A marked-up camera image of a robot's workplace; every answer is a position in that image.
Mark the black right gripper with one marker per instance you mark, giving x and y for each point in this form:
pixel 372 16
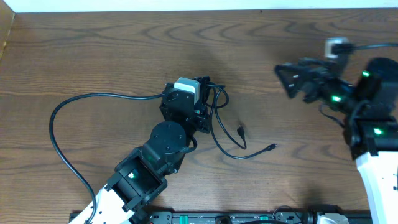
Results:
pixel 306 81

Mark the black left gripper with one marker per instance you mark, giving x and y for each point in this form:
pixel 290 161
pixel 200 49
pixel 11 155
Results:
pixel 203 116

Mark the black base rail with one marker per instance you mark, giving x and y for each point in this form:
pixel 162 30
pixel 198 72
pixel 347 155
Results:
pixel 284 214

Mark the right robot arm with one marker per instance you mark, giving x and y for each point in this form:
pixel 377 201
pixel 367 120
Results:
pixel 369 128

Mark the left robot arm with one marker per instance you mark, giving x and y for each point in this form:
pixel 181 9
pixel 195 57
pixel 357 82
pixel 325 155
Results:
pixel 141 176

